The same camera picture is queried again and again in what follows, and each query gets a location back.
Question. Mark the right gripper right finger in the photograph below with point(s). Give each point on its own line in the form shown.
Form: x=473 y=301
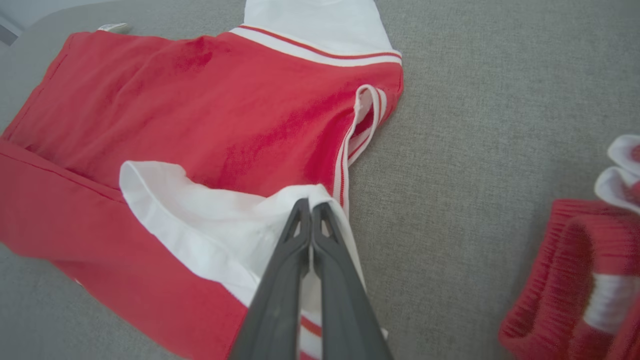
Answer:
x=345 y=320

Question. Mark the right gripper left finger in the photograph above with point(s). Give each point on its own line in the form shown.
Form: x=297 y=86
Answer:
x=275 y=310

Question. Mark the red shorts white stripe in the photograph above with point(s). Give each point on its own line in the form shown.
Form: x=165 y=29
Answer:
x=550 y=280

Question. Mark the red white sleeved shirt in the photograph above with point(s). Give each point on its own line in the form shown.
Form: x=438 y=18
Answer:
x=150 y=100

